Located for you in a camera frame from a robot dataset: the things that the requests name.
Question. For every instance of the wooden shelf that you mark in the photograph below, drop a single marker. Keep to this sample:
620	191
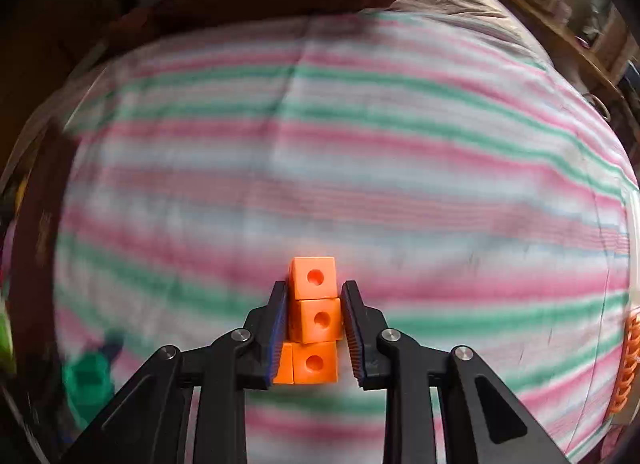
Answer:
565	38

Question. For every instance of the orange plastic basket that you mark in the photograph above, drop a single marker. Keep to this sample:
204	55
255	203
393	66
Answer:
627	364

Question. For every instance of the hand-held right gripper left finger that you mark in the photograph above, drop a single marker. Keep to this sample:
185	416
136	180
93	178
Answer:
276	339

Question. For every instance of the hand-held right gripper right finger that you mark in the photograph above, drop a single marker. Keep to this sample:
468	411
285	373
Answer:
354	339

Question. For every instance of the green plastic toy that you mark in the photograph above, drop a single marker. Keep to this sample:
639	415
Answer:
89	381

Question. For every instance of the striped pink green blanket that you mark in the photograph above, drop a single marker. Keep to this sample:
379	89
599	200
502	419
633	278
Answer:
350	168

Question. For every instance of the orange linked cube block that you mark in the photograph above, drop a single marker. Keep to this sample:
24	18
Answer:
315	319

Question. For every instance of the gold-lined maroon tin tray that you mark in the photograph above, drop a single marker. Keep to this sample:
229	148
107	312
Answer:
40	244

